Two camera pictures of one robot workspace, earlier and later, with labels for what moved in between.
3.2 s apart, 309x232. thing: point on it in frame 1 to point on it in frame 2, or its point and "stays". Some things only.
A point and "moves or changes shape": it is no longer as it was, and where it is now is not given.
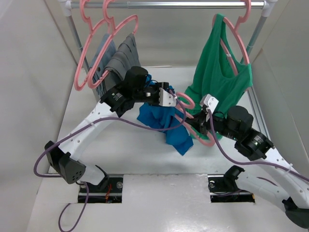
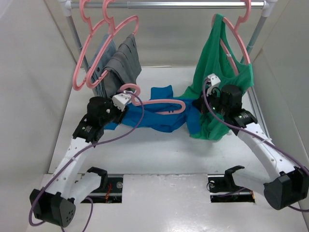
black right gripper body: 219,123 to 215,102
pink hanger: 189,107 moves or changes shape
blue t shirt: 168,119 moves or changes shape
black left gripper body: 150,94 to 113,113
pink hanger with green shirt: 241,21 stays
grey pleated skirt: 126,58 stays
